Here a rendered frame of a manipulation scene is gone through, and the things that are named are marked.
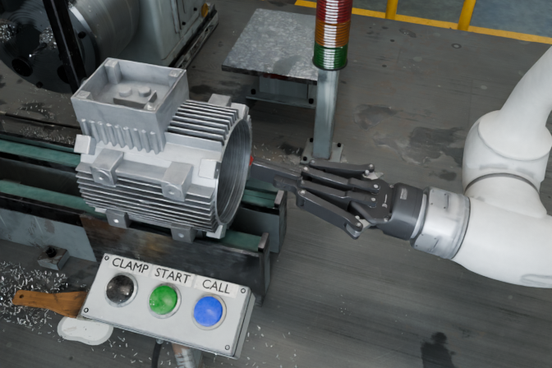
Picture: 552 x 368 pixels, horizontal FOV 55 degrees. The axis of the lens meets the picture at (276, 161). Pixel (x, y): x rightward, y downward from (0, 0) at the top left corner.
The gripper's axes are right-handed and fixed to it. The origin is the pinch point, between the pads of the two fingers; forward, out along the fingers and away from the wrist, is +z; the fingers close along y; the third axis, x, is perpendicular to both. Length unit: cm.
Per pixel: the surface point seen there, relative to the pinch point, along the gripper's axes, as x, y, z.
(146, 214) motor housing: 5.9, 9.1, 15.6
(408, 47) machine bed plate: 20, -78, -18
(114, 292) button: -2.9, 26.0, 10.9
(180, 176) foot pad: -3.4, 8.4, 10.9
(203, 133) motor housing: -6.6, 3.0, 10.0
